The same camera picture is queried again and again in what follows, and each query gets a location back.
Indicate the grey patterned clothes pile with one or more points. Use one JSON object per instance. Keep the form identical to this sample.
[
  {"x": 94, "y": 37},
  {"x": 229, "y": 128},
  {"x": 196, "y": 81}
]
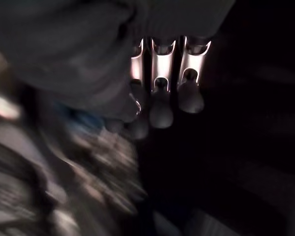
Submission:
[{"x": 64, "y": 177}]

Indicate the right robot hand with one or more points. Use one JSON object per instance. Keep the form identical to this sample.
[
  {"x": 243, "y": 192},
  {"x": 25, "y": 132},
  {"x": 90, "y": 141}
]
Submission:
[{"x": 88, "y": 49}]

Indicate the blue garment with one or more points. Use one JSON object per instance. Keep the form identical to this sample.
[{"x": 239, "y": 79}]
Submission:
[{"x": 76, "y": 115}]

